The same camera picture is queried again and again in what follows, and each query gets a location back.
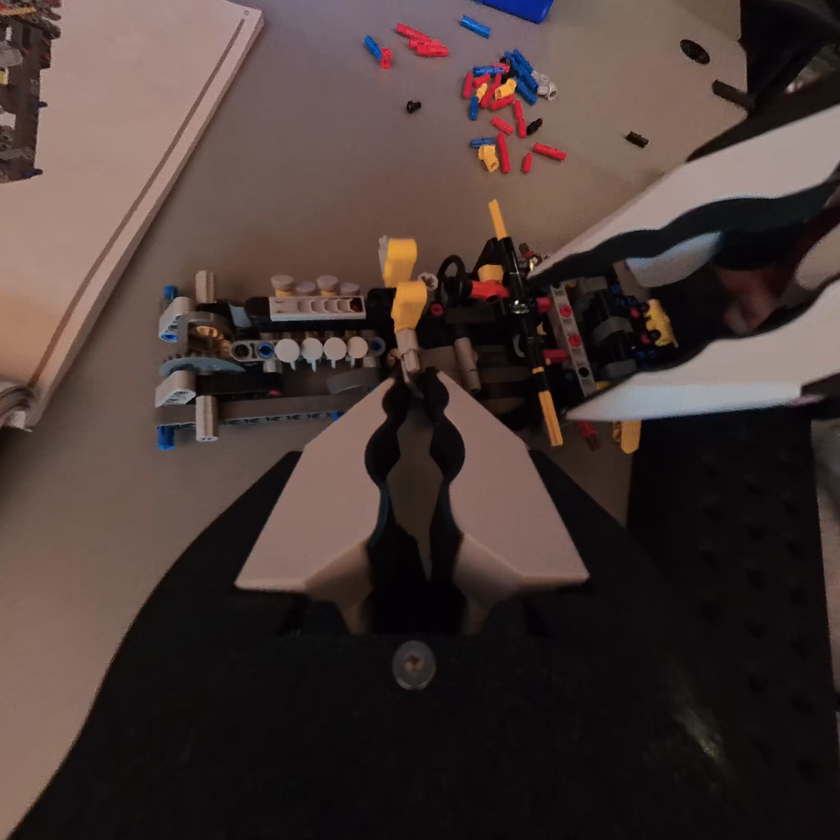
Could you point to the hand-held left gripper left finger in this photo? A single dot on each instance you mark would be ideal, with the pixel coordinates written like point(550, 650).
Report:
point(315, 525)

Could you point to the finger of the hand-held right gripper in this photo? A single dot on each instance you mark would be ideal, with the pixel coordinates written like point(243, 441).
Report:
point(722, 380)
point(722, 177)

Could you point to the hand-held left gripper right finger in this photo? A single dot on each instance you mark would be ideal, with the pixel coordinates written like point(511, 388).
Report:
point(512, 525)

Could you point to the partly built lego car chassis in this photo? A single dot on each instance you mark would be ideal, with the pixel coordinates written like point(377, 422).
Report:
point(315, 328)

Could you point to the short black lego pin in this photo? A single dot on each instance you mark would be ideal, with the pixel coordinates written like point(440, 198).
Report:
point(636, 139)

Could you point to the person's right hand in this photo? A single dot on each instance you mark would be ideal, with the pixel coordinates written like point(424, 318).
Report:
point(754, 302)

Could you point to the pile of red blue pins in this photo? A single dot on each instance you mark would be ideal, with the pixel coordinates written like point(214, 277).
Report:
point(505, 98)

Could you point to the blue plastic bin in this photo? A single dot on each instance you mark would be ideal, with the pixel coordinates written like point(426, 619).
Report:
point(518, 8)

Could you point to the open instruction booklet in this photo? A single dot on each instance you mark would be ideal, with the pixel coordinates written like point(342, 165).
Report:
point(118, 164)

